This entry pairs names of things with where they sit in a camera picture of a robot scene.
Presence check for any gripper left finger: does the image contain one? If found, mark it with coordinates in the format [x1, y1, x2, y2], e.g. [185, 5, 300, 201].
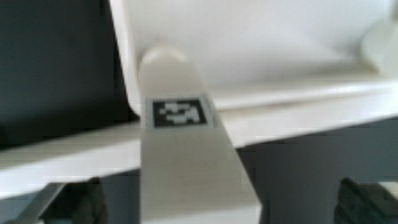
[14, 183, 66, 224]

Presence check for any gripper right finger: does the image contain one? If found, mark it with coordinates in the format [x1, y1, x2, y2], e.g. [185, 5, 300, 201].
[338, 178, 398, 224]

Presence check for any white desk top tray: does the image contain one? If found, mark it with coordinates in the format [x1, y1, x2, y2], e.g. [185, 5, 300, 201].
[108, 0, 398, 110]

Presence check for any white L-shaped fence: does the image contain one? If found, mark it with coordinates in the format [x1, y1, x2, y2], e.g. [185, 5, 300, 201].
[0, 87, 398, 200]

